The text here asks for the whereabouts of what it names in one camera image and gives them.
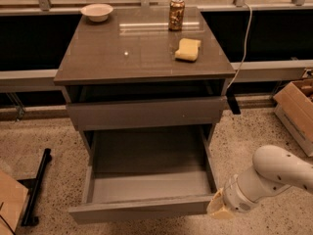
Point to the cardboard box left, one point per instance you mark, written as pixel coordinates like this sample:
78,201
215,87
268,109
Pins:
12,199

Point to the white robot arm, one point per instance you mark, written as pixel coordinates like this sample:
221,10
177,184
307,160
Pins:
274,170

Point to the metal window railing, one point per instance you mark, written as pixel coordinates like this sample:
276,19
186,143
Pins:
42,79

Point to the black metal bar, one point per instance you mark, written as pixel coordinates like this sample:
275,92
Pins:
34,185

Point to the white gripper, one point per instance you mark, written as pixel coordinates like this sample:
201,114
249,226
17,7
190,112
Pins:
234,197

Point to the cardboard box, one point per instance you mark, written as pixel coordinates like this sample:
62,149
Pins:
295,110
12,199

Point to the cardboard box right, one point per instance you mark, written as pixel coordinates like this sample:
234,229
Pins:
295,110

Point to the white bowl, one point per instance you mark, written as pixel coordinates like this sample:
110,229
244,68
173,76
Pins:
97,13

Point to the yellow sponge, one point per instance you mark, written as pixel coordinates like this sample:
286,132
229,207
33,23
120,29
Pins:
188,49

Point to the gold soda can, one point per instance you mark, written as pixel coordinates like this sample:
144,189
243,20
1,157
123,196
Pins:
176,14

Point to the grey top drawer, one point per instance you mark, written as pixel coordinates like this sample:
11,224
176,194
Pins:
147,113

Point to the grey drawer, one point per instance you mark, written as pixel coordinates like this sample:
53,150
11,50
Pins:
147,173
147,113

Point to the grey drawer cabinet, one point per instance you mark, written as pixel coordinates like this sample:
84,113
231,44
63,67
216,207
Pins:
131,57

